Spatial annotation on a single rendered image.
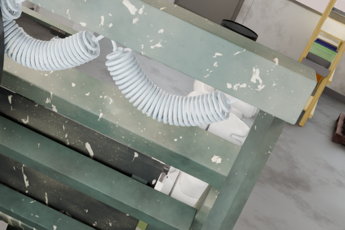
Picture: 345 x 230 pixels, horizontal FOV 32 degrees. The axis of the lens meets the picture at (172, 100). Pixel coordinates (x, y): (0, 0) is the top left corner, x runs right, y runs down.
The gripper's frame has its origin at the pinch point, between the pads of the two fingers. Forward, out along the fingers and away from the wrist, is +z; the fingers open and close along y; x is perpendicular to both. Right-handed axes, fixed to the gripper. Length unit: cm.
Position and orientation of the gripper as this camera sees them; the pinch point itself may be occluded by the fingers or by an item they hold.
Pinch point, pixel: (159, 182)
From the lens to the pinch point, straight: 223.3
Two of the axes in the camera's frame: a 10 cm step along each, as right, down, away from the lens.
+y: -1.8, 4.6, 8.7
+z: -3.9, 7.8, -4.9
